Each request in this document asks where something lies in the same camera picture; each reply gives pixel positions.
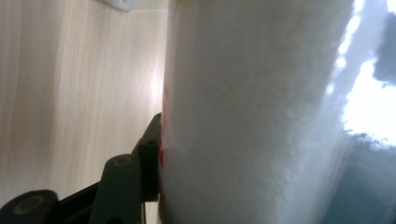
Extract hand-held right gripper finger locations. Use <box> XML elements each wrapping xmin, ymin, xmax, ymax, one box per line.
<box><xmin>136</xmin><ymin>112</ymin><xmax>163</xmax><ymax>203</ymax></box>

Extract red and white spout pouch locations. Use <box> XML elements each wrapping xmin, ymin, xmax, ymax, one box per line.
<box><xmin>158</xmin><ymin>0</ymin><xmax>396</xmax><ymax>224</ymax></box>

